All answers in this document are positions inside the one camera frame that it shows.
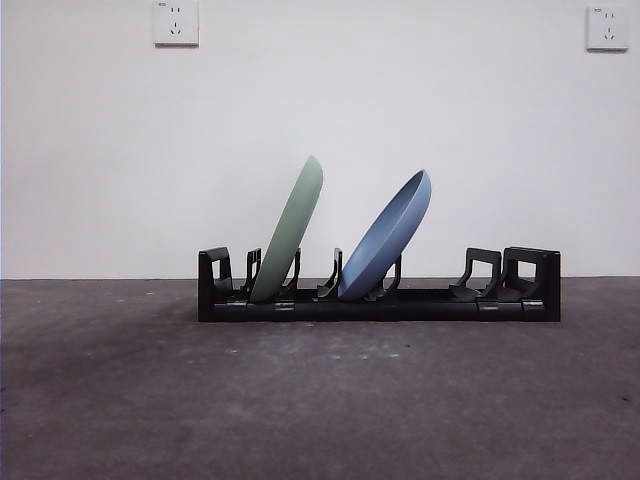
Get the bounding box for green plate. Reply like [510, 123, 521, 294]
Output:
[248, 154, 325, 304]

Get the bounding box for blue plate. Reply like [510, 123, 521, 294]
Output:
[337, 168, 433, 303]

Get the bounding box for black plastic plate rack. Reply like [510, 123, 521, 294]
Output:
[197, 245, 562, 324]

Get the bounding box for white wall socket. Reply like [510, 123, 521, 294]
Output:
[153, 0, 200, 49]
[585, 4, 630, 52]

